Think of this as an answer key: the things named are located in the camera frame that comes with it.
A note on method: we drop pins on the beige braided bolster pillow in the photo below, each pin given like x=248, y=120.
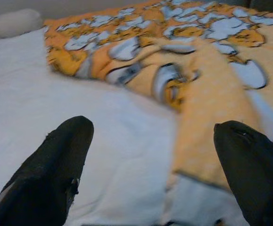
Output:
x=11, y=21

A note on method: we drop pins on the white quilted mattress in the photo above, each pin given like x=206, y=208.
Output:
x=32, y=82

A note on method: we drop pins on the yellow cartoon print blanket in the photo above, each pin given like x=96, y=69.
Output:
x=197, y=94

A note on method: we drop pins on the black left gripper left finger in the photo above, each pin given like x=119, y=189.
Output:
x=44, y=176

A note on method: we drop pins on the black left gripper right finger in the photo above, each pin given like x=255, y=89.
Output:
x=256, y=176

